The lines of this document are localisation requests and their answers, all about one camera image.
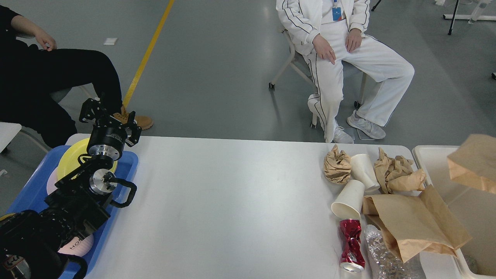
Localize cream plastic bin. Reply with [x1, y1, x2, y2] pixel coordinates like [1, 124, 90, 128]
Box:
[413, 145, 496, 279]

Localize crumpled brown paper ball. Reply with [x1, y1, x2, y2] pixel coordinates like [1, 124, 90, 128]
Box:
[324, 144, 352, 185]

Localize crumpled brown paper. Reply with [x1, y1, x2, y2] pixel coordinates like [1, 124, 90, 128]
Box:
[373, 148, 426, 194]

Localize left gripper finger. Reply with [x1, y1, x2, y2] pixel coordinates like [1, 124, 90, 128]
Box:
[123, 111, 142, 147]
[79, 98, 117, 127]

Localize crushed red soda can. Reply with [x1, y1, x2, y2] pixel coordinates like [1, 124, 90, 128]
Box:
[339, 219, 365, 273]

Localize brown paper bag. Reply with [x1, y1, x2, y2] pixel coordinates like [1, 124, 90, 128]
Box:
[448, 134, 496, 194]

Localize white office chair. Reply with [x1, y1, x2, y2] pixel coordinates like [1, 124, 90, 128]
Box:
[268, 25, 367, 109]

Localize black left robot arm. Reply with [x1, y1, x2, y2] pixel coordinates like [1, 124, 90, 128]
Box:
[0, 98, 142, 279]

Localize person in black trousers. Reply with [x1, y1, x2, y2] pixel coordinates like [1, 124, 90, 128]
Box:
[0, 6, 129, 148]

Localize blue plastic tray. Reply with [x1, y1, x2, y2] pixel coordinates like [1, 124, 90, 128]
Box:
[7, 145, 138, 279]

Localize white stand base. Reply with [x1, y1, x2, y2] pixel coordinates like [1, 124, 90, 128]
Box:
[433, 0, 495, 35]

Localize brown paper sheet right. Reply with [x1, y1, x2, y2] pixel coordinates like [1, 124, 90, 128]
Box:
[363, 185, 472, 262]

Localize person in white tracksuit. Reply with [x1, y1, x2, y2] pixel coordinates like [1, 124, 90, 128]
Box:
[275, 0, 415, 144]

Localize upright white paper cup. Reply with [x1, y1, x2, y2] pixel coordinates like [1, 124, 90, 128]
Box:
[350, 154, 380, 194]

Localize pink ribbed mug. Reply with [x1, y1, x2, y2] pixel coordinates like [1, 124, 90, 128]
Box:
[58, 234, 94, 257]

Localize pink plate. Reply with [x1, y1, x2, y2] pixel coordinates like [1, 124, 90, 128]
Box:
[46, 168, 59, 195]

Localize white side table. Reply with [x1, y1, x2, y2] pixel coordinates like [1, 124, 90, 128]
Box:
[0, 122, 22, 152]

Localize yellow plate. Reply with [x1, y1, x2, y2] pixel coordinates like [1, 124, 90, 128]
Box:
[57, 138, 118, 181]

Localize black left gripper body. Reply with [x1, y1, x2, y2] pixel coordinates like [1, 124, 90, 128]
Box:
[86, 126, 127, 161]

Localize crumpled clear plastic wrap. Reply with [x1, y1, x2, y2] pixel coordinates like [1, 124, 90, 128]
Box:
[363, 224, 426, 279]

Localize white paper cup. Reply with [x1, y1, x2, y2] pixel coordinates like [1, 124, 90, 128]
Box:
[330, 179, 365, 220]
[350, 154, 380, 194]

